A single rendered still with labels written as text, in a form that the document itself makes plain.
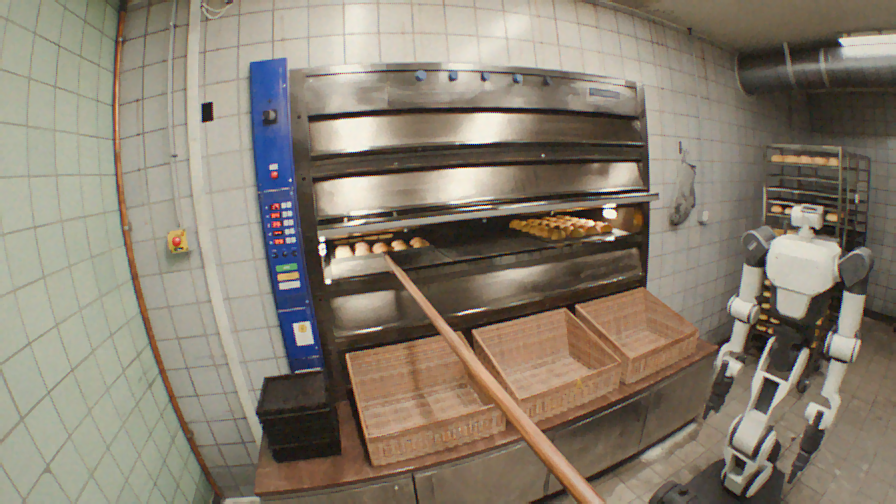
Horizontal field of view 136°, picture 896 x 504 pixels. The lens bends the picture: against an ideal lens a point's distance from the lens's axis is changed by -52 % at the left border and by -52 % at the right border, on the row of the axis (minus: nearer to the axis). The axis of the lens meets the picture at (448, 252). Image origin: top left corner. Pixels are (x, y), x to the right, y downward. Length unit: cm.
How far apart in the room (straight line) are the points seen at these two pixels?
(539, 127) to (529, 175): 25
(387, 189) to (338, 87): 49
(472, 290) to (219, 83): 148
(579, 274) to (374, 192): 117
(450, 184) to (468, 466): 119
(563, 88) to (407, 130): 86
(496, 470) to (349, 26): 196
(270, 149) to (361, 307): 79
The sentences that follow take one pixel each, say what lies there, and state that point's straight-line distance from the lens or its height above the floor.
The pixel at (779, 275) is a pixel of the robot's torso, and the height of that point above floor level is 125.
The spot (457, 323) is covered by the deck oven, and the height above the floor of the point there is 88.
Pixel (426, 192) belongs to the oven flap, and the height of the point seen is 152.
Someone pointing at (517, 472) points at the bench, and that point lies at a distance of 173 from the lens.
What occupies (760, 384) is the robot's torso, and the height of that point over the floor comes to 83.
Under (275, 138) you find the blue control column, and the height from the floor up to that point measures 181.
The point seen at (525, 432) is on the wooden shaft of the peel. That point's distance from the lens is 64.
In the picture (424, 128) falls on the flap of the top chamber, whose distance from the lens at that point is 167.
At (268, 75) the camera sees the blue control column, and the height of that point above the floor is 208.
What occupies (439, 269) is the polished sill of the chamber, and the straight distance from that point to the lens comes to 172.
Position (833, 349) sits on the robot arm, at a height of 105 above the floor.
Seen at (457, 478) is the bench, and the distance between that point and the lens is 160.
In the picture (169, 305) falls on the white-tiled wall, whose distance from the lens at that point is 184.
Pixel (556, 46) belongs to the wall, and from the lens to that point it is 207.
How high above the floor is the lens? 161
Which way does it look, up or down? 12 degrees down
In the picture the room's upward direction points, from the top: 4 degrees counter-clockwise
